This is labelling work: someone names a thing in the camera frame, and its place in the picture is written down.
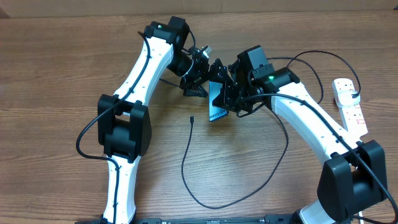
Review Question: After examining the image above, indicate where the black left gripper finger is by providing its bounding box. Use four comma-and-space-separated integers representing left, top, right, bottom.
209, 58, 233, 90
183, 83, 208, 98

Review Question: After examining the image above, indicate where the Galaxy smartphone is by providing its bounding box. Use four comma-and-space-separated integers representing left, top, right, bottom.
208, 82, 229, 122

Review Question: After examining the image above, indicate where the black charging cable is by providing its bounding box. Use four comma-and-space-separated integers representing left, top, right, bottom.
181, 50, 362, 210

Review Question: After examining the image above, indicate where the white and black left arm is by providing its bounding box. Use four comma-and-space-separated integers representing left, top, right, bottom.
76, 16, 210, 223

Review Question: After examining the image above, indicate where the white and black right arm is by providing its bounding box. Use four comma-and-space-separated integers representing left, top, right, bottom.
210, 45, 397, 223

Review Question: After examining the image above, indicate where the white charger plug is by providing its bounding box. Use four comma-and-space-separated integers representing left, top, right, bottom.
335, 90, 361, 108

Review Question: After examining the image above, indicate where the white power strip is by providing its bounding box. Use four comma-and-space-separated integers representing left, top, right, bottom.
331, 78, 368, 137

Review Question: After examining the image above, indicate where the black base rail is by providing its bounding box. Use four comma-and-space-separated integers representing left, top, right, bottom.
74, 213, 299, 224

